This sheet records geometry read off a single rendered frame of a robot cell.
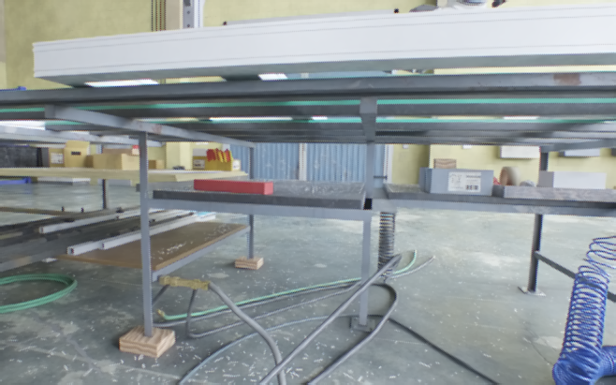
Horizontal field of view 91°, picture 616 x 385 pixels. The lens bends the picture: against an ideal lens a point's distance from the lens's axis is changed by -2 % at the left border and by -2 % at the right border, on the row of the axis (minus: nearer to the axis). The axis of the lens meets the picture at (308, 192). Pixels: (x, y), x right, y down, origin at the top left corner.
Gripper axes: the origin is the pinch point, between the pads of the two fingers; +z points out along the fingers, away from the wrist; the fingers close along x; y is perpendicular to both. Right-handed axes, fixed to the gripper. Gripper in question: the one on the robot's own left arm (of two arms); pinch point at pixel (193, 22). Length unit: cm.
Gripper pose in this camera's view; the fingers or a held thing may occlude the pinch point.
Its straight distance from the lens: 69.6
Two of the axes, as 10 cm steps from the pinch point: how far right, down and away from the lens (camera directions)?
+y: -9.8, -0.4, 2.0
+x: -2.0, 0.8, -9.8
